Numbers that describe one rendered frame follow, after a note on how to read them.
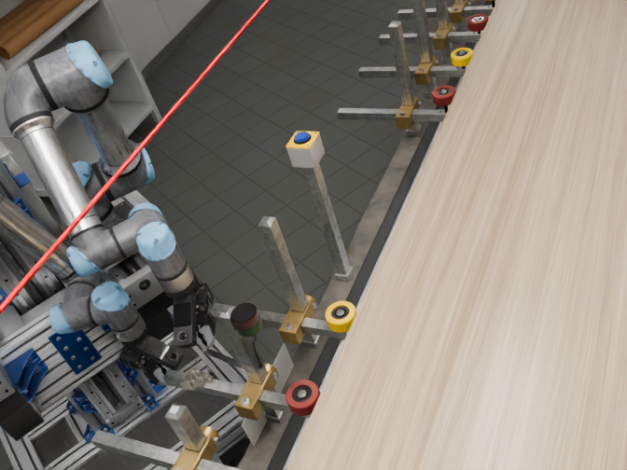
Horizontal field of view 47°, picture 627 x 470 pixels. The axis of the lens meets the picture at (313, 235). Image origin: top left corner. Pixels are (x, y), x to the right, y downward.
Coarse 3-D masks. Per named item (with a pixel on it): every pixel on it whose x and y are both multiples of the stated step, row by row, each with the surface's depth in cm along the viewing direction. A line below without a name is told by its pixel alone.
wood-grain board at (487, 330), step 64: (512, 0) 280; (576, 0) 267; (512, 64) 246; (576, 64) 237; (448, 128) 228; (512, 128) 220; (576, 128) 212; (448, 192) 205; (512, 192) 199; (576, 192) 192; (384, 256) 192; (448, 256) 187; (512, 256) 181; (576, 256) 176; (384, 320) 176; (448, 320) 171; (512, 320) 167; (576, 320) 162; (384, 384) 162; (448, 384) 158; (512, 384) 154; (576, 384) 150; (320, 448) 154; (384, 448) 150; (448, 448) 147; (512, 448) 143; (576, 448) 140
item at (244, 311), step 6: (240, 306) 160; (246, 306) 159; (252, 306) 159; (234, 312) 159; (240, 312) 158; (246, 312) 158; (252, 312) 157; (234, 318) 157; (240, 318) 157; (246, 318) 156; (240, 336) 163; (252, 342) 166; (258, 360) 171
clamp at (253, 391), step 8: (272, 368) 179; (272, 376) 178; (248, 384) 176; (256, 384) 175; (264, 384) 175; (272, 384) 178; (248, 392) 174; (256, 392) 173; (240, 400) 173; (256, 400) 172; (240, 408) 172; (248, 408) 170; (256, 408) 172; (248, 416) 173; (256, 416) 172
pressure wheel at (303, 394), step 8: (296, 384) 168; (304, 384) 167; (312, 384) 166; (288, 392) 166; (296, 392) 166; (304, 392) 165; (312, 392) 165; (288, 400) 165; (296, 400) 164; (304, 400) 164; (312, 400) 163; (296, 408) 163; (304, 408) 163; (312, 408) 163
